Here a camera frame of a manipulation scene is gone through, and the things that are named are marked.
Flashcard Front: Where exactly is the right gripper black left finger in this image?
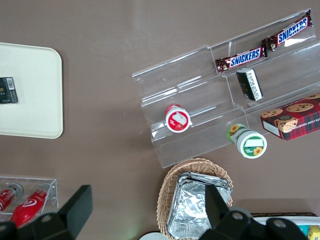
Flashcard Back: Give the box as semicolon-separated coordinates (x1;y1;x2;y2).
32;184;94;240

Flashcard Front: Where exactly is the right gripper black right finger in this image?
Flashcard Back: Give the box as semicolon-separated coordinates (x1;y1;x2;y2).
199;185;252;240

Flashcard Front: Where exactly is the aluminium foil tray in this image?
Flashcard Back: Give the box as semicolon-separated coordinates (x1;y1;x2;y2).
177;171;234;191
166;178;233;240

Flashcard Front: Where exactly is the white snack tray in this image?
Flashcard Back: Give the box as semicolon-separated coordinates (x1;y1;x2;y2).
251;216;320;240

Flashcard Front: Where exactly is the light oval wicker basket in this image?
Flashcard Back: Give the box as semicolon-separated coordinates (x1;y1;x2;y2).
156;157;235;238

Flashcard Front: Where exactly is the black mat under snack tray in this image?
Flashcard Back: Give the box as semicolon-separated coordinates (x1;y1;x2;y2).
251;211;316;218

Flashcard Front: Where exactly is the cream plastic tray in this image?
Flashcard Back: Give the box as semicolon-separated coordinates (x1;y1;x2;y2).
0;41;64;140

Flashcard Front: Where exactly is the clear acrylic bottle rack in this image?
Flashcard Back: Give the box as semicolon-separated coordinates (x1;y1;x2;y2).
0;176;60;222

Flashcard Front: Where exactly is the red cola bottle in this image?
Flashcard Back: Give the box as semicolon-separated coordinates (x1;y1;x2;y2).
0;183;25;213
9;183;50;229

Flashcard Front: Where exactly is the green sunflower yogurt cup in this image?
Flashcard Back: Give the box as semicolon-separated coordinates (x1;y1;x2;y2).
226;123;268;160

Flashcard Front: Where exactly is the teal snack pack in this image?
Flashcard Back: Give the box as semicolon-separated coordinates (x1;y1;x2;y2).
298;223;311;235

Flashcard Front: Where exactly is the red strawberry yogurt cup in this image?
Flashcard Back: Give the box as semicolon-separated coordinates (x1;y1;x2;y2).
164;103;193;133

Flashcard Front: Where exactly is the yellow snack pack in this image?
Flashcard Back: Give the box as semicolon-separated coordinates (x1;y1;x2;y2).
306;224;320;240

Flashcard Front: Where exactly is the red tartan cookie box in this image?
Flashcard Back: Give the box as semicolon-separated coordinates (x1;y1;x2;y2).
259;92;320;141

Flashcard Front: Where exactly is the black box with white side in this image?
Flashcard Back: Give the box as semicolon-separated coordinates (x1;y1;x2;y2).
236;67;264;102

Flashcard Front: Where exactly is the small black box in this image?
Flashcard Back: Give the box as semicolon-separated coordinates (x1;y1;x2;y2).
0;76;19;105

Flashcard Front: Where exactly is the clear acrylic tiered stand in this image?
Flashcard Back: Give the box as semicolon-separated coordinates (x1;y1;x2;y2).
131;8;320;169

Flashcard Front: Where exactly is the Snickers chocolate bar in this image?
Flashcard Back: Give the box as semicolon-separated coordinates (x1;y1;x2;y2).
261;15;314;52
215;45;266;75

